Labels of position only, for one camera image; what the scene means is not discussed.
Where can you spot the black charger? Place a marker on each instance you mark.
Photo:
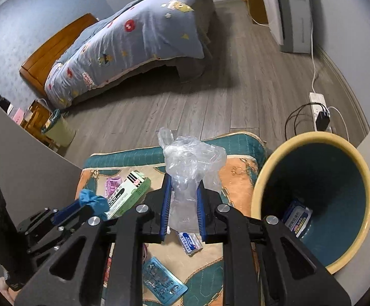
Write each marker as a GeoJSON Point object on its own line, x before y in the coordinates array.
{"type": "Point", "coordinates": [322, 120]}

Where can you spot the bed with blue duvet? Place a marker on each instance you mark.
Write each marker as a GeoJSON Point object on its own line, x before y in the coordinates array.
{"type": "Point", "coordinates": [134, 38]}

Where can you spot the white grey air purifier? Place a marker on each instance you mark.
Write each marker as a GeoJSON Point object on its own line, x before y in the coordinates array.
{"type": "Point", "coordinates": [293, 12]}

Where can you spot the wooden bed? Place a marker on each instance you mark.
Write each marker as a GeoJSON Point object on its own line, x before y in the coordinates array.
{"type": "Point", "coordinates": [51, 54]}

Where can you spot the wooden nightstand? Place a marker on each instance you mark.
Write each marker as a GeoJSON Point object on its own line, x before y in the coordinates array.
{"type": "Point", "coordinates": [36, 114]}

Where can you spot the teal orange printed cloth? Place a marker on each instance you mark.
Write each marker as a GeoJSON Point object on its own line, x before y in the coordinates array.
{"type": "Point", "coordinates": [236, 172]}

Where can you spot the blue white packet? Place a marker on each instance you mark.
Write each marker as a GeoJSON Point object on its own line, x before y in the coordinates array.
{"type": "Point", "coordinates": [296, 220]}

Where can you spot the white blue sachet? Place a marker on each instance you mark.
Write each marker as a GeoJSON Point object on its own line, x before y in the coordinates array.
{"type": "Point", "coordinates": [189, 242]}

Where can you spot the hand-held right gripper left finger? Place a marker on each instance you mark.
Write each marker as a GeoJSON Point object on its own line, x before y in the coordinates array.
{"type": "Point", "coordinates": [166, 207]}

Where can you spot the white power strip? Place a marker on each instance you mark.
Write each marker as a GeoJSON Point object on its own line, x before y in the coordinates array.
{"type": "Point", "coordinates": [317, 98]}

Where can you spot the green white carton box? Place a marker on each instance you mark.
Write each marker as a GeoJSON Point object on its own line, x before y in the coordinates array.
{"type": "Point", "coordinates": [130, 191]}

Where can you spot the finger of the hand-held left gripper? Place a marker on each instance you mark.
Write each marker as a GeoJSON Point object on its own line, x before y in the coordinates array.
{"type": "Point", "coordinates": [44, 245]}
{"type": "Point", "coordinates": [73, 209]}

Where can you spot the person's left hand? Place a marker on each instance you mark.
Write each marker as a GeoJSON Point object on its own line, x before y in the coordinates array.
{"type": "Point", "coordinates": [3, 290]}

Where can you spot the clear plastic bag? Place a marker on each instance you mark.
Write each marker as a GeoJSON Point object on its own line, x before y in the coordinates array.
{"type": "Point", "coordinates": [188, 159]}

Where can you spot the blue blister pack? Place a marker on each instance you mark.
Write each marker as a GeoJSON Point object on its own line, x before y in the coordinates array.
{"type": "Point", "coordinates": [162, 280]}

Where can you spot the pale green waste bin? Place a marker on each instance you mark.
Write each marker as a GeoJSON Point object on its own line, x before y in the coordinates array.
{"type": "Point", "coordinates": [60, 130]}

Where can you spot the blue disposable glove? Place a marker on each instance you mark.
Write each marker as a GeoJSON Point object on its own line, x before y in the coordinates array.
{"type": "Point", "coordinates": [92, 202]}

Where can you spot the pink box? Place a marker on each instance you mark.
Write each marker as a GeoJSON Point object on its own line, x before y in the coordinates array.
{"type": "Point", "coordinates": [18, 116]}

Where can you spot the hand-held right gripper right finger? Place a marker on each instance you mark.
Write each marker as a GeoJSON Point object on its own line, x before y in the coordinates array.
{"type": "Point", "coordinates": [200, 216]}

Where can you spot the pink snack wrapper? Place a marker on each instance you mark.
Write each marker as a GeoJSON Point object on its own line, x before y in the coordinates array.
{"type": "Point", "coordinates": [113, 186]}

